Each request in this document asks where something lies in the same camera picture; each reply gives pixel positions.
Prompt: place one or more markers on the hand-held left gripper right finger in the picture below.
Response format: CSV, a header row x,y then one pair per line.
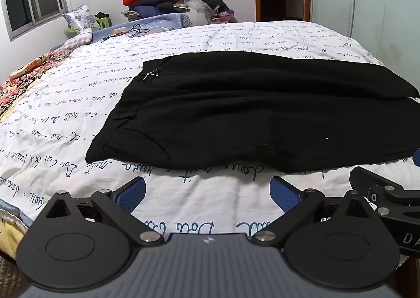
x,y
283,193

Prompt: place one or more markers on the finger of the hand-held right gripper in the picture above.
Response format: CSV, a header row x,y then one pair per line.
x,y
417,157
377,183

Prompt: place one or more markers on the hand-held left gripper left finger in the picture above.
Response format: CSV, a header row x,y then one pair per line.
x,y
133,193

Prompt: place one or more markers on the black pants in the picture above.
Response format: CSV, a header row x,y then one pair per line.
x,y
229,114

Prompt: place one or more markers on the white script-printed quilt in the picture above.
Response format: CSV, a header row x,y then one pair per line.
x,y
65,120

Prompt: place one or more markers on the yellow blanket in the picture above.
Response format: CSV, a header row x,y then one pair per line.
x,y
10,235

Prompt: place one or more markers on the colourful floral blanket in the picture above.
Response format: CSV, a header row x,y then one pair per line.
x,y
29,78

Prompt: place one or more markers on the light blue bed sheet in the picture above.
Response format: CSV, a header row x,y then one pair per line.
x,y
154,24

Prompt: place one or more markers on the green plastic stool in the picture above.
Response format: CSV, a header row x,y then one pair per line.
x,y
101,21

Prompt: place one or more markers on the navy blue garment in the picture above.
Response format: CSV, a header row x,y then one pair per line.
x,y
147,11

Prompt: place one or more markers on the floral print pillow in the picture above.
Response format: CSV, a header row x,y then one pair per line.
x,y
78,18

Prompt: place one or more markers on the purple cloth item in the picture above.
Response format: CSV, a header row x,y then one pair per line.
x,y
227,15

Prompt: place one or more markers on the clear plastic bag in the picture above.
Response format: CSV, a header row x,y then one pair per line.
x,y
198,11

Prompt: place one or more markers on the black bag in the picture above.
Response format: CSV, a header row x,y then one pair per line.
x,y
215,1

